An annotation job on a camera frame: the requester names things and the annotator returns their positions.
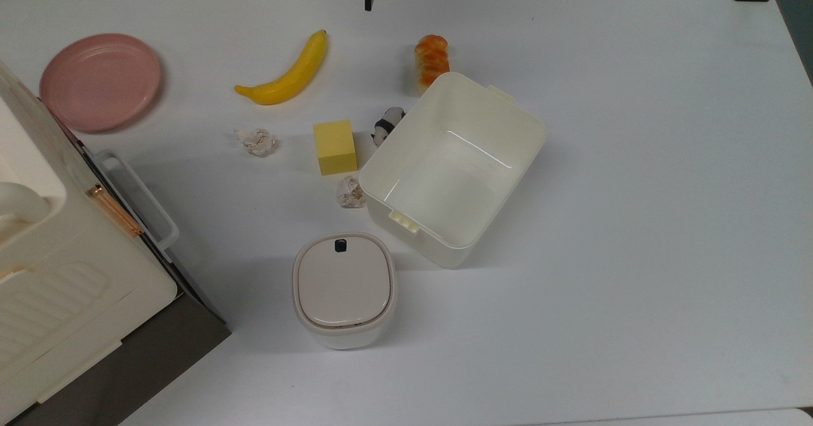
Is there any cream open plastic box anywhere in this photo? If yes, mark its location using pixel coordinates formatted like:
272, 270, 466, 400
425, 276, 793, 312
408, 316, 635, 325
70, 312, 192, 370
358, 72, 548, 269

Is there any large cream storage box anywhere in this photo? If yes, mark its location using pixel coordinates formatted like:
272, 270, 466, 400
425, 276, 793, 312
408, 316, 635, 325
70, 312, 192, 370
0, 58, 180, 423

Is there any toy bread loaf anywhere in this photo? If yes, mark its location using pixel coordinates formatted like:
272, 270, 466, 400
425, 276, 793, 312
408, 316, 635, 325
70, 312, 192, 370
414, 34, 451, 95

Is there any yellow toy banana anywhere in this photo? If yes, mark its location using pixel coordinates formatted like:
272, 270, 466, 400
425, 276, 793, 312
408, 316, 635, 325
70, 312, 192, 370
234, 29, 329, 106

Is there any toy panda figure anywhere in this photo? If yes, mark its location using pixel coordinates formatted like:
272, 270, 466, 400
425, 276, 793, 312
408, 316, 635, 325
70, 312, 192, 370
371, 107, 406, 149

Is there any yellow cube block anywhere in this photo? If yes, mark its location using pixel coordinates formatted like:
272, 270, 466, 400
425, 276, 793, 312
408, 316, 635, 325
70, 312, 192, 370
312, 119, 359, 176

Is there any crumpled white paper ball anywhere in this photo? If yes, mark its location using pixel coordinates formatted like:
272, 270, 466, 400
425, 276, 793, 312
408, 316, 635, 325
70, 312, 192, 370
234, 128, 279, 158
335, 176, 367, 210

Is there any pink plastic plate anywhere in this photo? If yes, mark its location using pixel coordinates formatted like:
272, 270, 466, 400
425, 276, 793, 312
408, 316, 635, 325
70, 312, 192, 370
39, 32, 163, 133

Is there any small beige lidded trash can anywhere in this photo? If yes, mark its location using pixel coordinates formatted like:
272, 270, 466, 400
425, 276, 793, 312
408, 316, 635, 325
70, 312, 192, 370
292, 232, 398, 350

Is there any white drawer handle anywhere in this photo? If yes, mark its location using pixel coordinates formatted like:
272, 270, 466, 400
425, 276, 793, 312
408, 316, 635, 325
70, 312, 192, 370
94, 151, 180, 263

